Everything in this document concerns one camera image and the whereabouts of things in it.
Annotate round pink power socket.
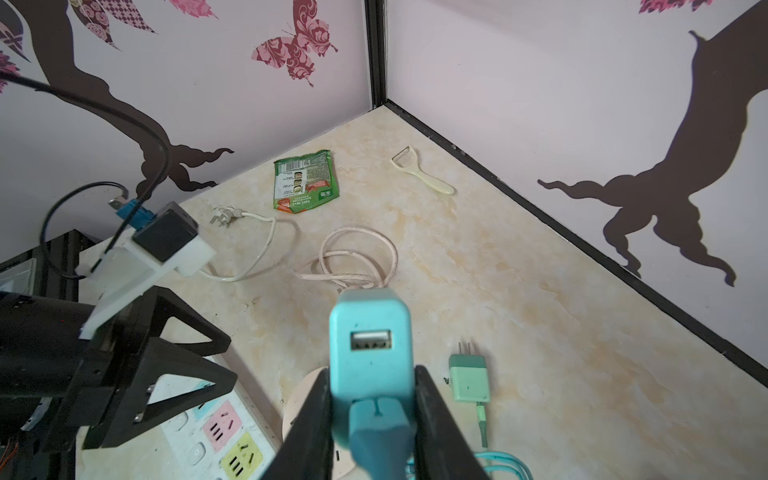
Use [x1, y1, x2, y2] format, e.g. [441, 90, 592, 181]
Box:
[280, 365, 361, 480]

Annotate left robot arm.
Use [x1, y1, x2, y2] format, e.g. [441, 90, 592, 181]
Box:
[1, 231, 237, 479]

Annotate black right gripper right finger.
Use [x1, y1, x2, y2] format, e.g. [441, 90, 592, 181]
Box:
[414, 365, 488, 480]

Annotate green USB charger plug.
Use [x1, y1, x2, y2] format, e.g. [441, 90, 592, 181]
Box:
[448, 340, 492, 450]

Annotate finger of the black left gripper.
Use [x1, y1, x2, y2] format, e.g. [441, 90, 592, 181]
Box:
[82, 337, 237, 450]
[140, 286, 231, 357]

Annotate teal USB charger plug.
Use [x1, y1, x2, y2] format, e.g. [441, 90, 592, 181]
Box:
[329, 288, 416, 479]

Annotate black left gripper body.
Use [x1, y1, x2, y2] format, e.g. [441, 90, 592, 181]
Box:
[47, 317, 156, 450]

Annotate white multicolour power strip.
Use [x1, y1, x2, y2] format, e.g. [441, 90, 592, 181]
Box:
[144, 350, 282, 479]

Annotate green snack packet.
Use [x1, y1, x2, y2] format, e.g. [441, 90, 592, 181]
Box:
[273, 149, 340, 214]

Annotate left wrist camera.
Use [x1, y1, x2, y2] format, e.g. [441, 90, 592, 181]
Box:
[79, 202, 215, 340]

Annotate pink cable of round socket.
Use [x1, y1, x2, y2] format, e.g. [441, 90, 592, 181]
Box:
[293, 226, 400, 290]

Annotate pale yellow peeler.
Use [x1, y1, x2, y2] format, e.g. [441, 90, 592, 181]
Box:
[390, 146, 456, 195]

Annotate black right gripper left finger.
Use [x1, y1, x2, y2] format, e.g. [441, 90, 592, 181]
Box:
[261, 367, 334, 479]

